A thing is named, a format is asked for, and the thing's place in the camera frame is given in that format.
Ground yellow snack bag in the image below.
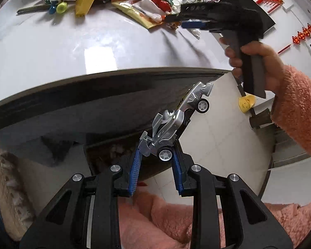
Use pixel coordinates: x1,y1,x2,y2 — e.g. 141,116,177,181
111,0,166,29

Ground silver toy race car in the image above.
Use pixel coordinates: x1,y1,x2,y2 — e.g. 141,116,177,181
138,82,213,161

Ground pink fleece right forearm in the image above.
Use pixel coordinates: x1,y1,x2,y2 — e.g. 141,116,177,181
271,66,311,156

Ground cardboard trash box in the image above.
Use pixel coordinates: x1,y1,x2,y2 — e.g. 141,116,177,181
84,135,171,182

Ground person's right hand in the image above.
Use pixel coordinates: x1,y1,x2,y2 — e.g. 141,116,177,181
220,37,287,98

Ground pink fleece legs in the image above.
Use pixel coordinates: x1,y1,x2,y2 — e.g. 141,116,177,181
118,190,311,248

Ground yellow smiley slipper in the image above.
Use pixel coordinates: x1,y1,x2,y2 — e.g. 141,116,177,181
238,94,256,113

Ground yellow toy block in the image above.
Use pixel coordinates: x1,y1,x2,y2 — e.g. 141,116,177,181
75,0,94,16

